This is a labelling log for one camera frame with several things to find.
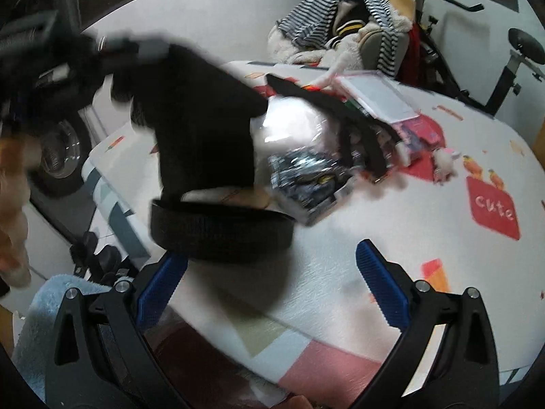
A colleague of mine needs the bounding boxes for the person's left hand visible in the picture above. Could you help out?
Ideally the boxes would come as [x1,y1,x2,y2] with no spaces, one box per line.
[0,135,43,287]

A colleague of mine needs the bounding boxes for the black webbing strap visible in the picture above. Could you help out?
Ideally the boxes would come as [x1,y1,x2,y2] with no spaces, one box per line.
[266,73,403,182]

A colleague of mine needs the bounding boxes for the light blue towel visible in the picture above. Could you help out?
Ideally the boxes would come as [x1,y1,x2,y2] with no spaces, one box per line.
[13,275,111,403]

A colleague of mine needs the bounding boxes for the black glove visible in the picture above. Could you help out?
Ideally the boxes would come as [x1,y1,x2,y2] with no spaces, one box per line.
[111,43,295,263]

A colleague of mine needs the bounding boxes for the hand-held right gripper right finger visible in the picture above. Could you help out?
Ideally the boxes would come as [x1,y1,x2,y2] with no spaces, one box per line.
[355,239,500,409]

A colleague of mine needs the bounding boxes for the dark jacket yellow striped cuff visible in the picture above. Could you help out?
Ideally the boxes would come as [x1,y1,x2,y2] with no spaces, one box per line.
[332,2,375,41]

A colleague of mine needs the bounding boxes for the red garment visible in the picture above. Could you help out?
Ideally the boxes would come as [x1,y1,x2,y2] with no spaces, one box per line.
[400,23,423,86]

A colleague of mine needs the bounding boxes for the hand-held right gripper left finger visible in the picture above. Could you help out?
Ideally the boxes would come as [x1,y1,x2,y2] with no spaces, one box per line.
[45,251,190,409]

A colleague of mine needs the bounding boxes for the clear plastic box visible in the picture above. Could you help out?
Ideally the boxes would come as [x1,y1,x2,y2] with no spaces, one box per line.
[338,70,420,124]

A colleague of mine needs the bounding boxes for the orange wooden board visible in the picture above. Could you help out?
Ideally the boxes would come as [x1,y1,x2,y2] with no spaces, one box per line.
[385,0,416,24]

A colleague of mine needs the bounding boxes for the black wheel chrome hub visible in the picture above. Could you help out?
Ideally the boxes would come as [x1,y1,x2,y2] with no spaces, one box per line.
[26,111,92,199]

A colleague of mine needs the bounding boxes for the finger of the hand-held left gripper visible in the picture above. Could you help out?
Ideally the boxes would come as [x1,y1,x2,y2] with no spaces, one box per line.
[99,35,172,72]

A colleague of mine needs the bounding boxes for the black exercise bike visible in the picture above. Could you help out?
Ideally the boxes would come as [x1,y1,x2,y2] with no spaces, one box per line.
[392,0,545,116]

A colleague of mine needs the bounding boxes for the pink packet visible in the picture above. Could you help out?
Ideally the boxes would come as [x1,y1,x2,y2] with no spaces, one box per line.
[392,115,446,158]

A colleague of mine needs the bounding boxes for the clear plastic bag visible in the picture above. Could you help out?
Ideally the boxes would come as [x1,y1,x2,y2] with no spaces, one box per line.
[249,96,354,167]

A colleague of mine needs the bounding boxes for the dark foil snack packet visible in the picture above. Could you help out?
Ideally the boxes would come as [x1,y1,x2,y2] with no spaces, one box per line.
[266,147,358,227]

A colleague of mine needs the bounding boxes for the black white striped shirt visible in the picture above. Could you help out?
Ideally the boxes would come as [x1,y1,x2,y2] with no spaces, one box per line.
[277,0,409,79]

